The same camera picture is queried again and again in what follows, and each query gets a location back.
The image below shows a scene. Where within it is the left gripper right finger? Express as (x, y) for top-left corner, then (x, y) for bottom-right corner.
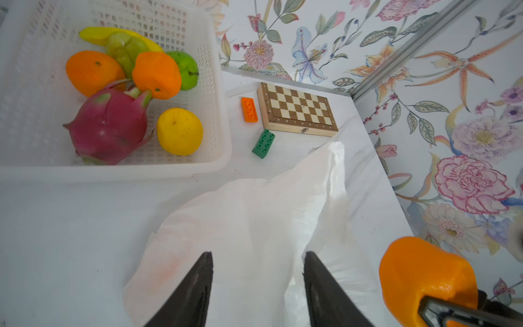
(303, 252), (372, 327)

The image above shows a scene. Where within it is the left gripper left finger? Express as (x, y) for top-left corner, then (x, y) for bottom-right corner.
(145, 252), (213, 327)

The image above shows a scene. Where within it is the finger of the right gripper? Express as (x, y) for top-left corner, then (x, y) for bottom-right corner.
(418, 296), (522, 327)

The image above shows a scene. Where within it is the orange fruit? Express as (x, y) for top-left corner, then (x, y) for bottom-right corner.
(132, 52), (182, 100)
(379, 237), (479, 326)
(65, 50), (126, 97)

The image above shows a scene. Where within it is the white translucent plastic bag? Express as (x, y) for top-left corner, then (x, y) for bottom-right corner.
(123, 142), (385, 326)

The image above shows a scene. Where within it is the yellow lemon fruit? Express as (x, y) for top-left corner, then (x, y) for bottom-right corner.
(157, 108), (204, 156)

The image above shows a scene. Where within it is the pink dragon fruit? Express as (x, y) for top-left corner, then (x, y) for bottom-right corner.
(63, 79), (153, 165)

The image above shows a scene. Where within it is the green apple fruit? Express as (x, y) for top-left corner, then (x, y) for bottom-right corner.
(166, 51), (200, 91)

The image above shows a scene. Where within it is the green pepper fruit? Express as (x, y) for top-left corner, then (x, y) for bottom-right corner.
(105, 32), (149, 78)

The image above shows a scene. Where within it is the green toy brick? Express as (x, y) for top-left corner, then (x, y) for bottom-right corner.
(252, 129), (275, 159)

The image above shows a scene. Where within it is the wooden chessboard box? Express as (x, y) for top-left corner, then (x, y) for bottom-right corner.
(257, 83), (339, 137)

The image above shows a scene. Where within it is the orange toy brick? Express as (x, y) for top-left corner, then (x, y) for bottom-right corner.
(241, 98), (259, 123)

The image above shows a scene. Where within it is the yellow banana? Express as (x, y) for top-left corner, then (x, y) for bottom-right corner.
(79, 27), (163, 53)

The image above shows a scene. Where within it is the white perforated plastic basket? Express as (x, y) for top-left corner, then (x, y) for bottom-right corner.
(0, 0), (233, 184)

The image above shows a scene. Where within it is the right aluminium corner post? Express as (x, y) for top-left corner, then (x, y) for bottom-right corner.
(351, 0), (475, 102)

